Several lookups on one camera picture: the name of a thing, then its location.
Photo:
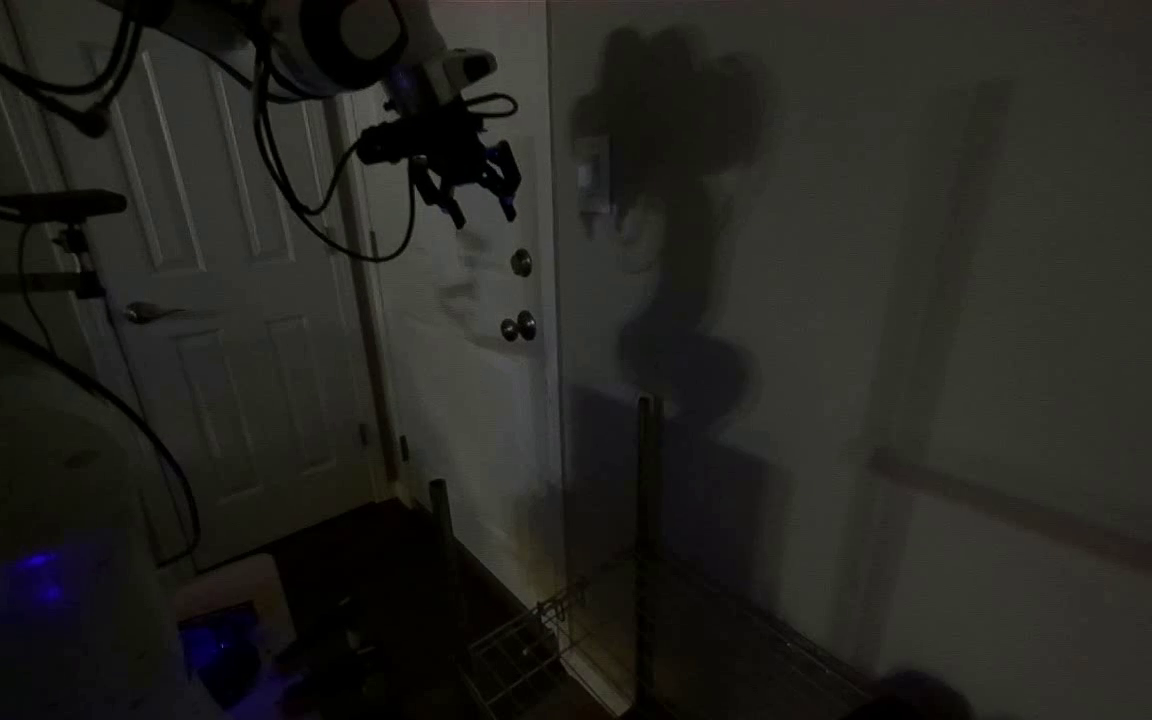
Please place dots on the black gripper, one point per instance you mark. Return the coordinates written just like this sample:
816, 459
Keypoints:
448, 132

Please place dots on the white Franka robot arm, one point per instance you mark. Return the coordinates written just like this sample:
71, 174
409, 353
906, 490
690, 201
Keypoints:
337, 33

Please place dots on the white bulky cover with blue light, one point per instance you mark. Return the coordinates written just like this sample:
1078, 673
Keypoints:
31, 532

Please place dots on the white panelled door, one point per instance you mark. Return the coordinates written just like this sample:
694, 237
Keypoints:
240, 332

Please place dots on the blue lit device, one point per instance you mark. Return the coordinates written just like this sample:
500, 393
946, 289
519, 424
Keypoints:
231, 654

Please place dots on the dark round object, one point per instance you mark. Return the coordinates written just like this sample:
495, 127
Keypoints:
919, 698

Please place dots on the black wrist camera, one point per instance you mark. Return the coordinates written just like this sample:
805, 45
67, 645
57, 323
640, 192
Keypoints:
386, 137

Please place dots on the wooden wall rail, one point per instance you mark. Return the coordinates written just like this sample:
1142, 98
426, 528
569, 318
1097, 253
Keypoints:
1040, 513

